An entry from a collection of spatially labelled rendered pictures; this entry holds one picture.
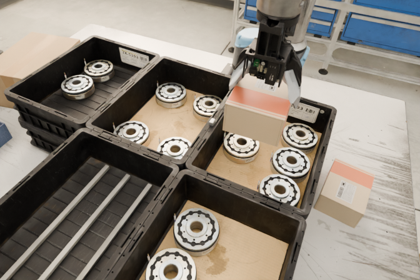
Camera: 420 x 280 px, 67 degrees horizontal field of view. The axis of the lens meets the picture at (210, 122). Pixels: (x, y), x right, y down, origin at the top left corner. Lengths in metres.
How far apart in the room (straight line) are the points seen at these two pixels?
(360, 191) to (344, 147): 0.25
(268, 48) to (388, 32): 2.24
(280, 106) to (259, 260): 0.34
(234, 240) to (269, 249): 0.08
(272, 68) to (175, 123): 0.51
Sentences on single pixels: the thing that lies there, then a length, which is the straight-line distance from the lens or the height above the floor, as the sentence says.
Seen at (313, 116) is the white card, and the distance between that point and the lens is 1.01.
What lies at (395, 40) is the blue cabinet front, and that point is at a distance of 2.79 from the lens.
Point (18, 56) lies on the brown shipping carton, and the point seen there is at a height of 0.86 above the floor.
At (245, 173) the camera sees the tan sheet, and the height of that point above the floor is 0.83.
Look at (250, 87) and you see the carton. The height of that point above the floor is 1.12.
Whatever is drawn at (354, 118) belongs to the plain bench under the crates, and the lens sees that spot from 1.37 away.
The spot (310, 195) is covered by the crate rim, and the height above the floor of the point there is 0.93.
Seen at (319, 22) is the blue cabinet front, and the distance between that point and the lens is 2.72.
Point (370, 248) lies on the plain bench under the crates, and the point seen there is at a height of 0.70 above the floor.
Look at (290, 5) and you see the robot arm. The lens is 0.53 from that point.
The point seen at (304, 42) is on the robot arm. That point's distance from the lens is 1.16.
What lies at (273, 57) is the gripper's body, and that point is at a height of 1.24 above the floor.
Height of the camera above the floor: 1.52
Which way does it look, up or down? 43 degrees down
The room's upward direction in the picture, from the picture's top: 3 degrees clockwise
